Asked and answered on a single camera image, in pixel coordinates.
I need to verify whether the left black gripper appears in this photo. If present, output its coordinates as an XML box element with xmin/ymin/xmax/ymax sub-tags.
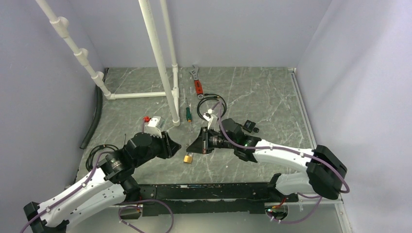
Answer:
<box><xmin>134</xmin><ymin>129</ymin><xmax>181</xmax><ymax>167</ymax></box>

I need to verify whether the black padlock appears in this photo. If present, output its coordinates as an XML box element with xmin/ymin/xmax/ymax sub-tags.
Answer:
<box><xmin>242</xmin><ymin>120</ymin><xmax>256</xmax><ymax>133</ymax></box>

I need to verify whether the small brass padlock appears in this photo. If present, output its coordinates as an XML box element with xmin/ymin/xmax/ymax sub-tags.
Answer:
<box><xmin>183</xmin><ymin>153</ymin><xmax>193</xmax><ymax>164</ymax></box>

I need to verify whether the coiled black cable right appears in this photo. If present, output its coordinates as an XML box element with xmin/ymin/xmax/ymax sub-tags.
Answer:
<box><xmin>196</xmin><ymin>93</ymin><xmax>227</xmax><ymax>122</ymax></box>

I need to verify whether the coiled black cable left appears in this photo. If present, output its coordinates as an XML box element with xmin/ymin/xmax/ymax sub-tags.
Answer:
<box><xmin>85</xmin><ymin>144</ymin><xmax>120</xmax><ymax>172</ymax></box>

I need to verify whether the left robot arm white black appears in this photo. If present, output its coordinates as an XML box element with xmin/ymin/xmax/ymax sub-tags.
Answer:
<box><xmin>21</xmin><ymin>132</ymin><xmax>182</xmax><ymax>233</ymax></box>

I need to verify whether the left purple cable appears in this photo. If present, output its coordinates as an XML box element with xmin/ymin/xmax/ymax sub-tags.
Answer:
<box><xmin>19</xmin><ymin>119</ymin><xmax>175</xmax><ymax>233</ymax></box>

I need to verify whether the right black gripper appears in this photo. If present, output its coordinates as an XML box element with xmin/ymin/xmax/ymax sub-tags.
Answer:
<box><xmin>187</xmin><ymin>127</ymin><xmax>236</xmax><ymax>154</ymax></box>

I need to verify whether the black foam tube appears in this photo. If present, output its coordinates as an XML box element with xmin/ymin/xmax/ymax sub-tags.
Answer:
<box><xmin>79</xmin><ymin>86</ymin><xmax>103</xmax><ymax>150</ymax></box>

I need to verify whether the green handle screwdriver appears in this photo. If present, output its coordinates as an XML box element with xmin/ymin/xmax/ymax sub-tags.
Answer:
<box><xmin>185</xmin><ymin>98</ymin><xmax>192</xmax><ymax>122</ymax></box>

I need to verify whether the white pvc pipe frame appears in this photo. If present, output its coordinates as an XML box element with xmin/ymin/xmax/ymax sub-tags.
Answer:
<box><xmin>36</xmin><ymin>0</ymin><xmax>180</xmax><ymax>126</ymax></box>

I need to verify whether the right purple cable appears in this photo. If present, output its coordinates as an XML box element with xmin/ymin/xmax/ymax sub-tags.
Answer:
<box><xmin>210</xmin><ymin>102</ymin><xmax>350</xmax><ymax>225</ymax></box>

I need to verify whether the red handle adjustable wrench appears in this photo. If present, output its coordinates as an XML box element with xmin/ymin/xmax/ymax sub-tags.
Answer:
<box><xmin>189</xmin><ymin>65</ymin><xmax>204</xmax><ymax>99</ymax></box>

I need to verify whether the purple cable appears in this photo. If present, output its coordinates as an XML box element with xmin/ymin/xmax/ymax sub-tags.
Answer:
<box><xmin>210</xmin><ymin>102</ymin><xmax>350</xmax><ymax>225</ymax></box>
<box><xmin>19</xmin><ymin>119</ymin><xmax>175</xmax><ymax>233</ymax></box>

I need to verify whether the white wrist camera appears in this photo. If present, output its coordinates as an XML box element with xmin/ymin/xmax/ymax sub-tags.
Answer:
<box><xmin>203</xmin><ymin>109</ymin><xmax>218</xmax><ymax>130</ymax></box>
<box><xmin>142</xmin><ymin>116</ymin><xmax>165</xmax><ymax>138</ymax></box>

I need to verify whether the coiled black cable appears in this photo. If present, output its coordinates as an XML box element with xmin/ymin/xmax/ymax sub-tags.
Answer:
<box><xmin>196</xmin><ymin>93</ymin><xmax>227</xmax><ymax>122</ymax></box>
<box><xmin>85</xmin><ymin>144</ymin><xmax>120</xmax><ymax>172</ymax></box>

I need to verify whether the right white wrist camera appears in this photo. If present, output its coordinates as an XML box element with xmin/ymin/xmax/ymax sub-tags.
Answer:
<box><xmin>203</xmin><ymin>109</ymin><xmax>218</xmax><ymax>130</ymax></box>

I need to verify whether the aluminium rail right edge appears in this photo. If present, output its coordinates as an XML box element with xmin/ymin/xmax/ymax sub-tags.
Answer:
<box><xmin>288</xmin><ymin>67</ymin><xmax>353</xmax><ymax>233</ymax></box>

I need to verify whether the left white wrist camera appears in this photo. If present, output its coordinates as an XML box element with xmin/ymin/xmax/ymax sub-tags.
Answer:
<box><xmin>142</xmin><ymin>116</ymin><xmax>165</xmax><ymax>138</ymax></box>

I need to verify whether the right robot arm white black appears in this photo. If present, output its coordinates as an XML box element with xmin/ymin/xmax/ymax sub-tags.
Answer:
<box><xmin>186</xmin><ymin>118</ymin><xmax>350</xmax><ymax>201</ymax></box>

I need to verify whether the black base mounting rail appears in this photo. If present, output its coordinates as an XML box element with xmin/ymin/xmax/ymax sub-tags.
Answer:
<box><xmin>121</xmin><ymin>182</ymin><xmax>299</xmax><ymax>216</ymax></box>

